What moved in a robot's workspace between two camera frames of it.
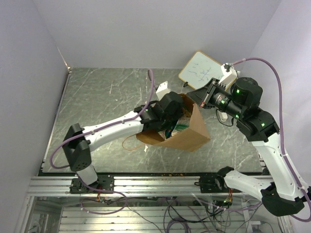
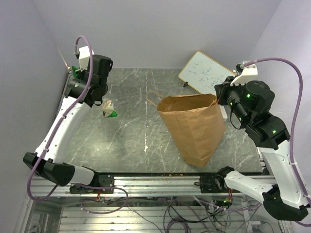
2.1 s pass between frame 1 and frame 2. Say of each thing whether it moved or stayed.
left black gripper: moved
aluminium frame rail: stayed
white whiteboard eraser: stayed
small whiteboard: stayed
